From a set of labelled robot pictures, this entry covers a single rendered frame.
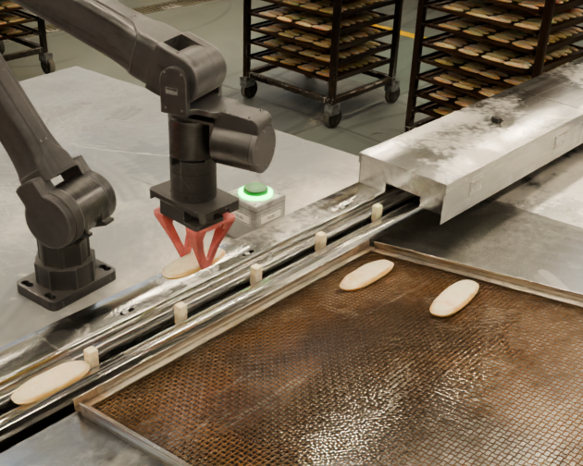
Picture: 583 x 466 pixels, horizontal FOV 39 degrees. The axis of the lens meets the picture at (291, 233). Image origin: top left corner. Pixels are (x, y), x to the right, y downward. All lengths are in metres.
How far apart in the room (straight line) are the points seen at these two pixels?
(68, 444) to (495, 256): 0.76
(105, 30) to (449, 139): 0.73
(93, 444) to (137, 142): 0.95
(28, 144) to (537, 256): 0.79
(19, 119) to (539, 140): 0.92
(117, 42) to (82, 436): 0.44
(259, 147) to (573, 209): 0.77
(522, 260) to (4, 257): 0.81
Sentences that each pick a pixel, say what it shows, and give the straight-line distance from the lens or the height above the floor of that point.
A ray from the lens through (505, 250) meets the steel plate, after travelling 1.39.
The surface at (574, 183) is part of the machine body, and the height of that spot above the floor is 0.82.
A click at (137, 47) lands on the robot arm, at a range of 0.98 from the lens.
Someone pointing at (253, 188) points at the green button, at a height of 0.91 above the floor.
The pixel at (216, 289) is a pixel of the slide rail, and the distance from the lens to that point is 1.17.
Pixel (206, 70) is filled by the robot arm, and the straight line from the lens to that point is 0.96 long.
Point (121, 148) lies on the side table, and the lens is 1.70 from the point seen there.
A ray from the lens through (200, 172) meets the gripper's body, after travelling 1.00.
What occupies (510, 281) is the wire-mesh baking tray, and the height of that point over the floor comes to 0.93.
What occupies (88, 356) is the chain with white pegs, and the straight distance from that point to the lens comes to 1.03.
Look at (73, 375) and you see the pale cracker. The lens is 1.02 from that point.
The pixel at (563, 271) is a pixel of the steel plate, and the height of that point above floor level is 0.82.
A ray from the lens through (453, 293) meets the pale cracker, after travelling 1.04.
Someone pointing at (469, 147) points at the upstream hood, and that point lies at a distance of 1.50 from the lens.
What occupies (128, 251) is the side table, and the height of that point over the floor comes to 0.82.
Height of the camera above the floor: 1.48
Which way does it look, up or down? 29 degrees down
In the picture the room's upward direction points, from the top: 2 degrees clockwise
